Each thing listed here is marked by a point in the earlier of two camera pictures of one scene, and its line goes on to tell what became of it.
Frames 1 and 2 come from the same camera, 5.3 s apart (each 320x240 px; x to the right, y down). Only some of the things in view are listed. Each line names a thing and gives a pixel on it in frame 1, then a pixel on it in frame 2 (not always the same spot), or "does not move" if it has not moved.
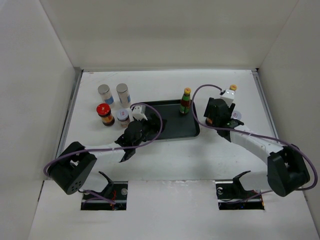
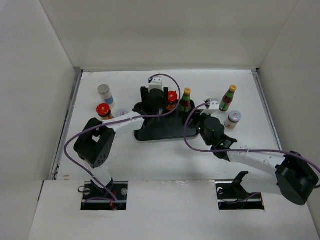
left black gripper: (154, 123) to (164, 102)
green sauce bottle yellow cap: (185, 101) does not move
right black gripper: (208, 111) to (203, 115)
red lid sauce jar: (103, 110) does not move
